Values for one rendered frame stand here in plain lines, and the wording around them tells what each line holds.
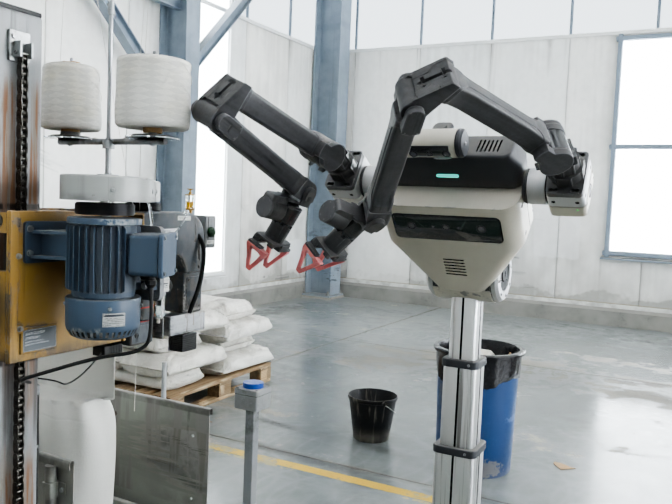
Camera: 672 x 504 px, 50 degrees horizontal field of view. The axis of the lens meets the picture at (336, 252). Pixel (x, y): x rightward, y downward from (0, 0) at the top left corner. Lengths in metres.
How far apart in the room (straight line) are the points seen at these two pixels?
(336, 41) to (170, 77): 9.10
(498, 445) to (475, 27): 7.18
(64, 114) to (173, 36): 6.28
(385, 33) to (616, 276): 4.57
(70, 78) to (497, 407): 2.72
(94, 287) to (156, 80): 0.46
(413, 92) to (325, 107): 9.13
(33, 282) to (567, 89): 8.61
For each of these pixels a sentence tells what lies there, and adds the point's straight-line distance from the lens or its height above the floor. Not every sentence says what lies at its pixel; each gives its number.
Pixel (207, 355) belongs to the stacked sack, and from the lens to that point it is 4.87.
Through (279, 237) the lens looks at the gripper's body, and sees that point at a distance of 1.92.
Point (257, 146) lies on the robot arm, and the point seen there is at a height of 1.51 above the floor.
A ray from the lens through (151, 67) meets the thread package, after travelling 1.62.
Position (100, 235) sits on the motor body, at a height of 1.30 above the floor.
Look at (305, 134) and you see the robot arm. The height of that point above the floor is 1.55.
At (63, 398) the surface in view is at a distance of 2.14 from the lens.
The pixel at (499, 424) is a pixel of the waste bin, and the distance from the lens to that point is 3.86.
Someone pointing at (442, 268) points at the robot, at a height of 1.21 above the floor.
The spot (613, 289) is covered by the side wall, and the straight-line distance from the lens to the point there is 9.53.
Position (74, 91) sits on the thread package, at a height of 1.61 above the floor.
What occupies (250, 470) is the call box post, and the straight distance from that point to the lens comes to 2.19.
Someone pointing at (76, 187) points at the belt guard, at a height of 1.39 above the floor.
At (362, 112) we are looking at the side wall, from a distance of 10.58.
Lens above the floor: 1.38
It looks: 4 degrees down
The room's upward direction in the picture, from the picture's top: 2 degrees clockwise
